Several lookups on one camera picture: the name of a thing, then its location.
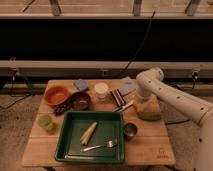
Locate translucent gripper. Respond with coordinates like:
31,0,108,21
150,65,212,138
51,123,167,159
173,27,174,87
133,95,161,121

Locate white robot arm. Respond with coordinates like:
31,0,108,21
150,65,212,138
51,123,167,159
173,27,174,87
136,67,213,171

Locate small metal cup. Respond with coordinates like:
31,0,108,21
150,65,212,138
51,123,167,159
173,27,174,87
123,123,137,140

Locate light blue cloth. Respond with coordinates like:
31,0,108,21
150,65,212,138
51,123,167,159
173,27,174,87
119,77,136,96

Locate striped black white block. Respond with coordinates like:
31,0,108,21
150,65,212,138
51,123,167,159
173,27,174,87
110,89,126,107

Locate wooden folding table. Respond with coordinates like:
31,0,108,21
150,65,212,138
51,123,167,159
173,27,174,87
21,79,176,167

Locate green plastic tray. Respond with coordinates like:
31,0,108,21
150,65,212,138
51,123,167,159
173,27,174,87
55,111,125,164

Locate white cup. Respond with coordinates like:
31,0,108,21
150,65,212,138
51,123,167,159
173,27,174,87
94,82,109,100

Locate silver fork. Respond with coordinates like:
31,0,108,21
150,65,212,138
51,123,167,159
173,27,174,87
80,139,118,152

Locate dark maroon bowl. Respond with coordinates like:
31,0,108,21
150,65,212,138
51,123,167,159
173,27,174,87
70,92,91,111

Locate blue sponge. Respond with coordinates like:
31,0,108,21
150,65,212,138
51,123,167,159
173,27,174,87
74,79,88,91

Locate yellow corn cob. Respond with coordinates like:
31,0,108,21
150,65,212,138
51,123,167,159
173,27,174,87
80,122,97,145

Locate bunch of dark grapes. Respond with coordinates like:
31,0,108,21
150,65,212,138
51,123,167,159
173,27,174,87
53,103,70,116

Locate orange bowl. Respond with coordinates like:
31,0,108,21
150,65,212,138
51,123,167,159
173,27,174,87
44,86,70,106

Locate green plastic cup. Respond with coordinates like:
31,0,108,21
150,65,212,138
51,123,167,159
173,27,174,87
38,115,54,132

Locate black cable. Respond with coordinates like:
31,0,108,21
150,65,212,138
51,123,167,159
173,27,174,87
119,10,157,76

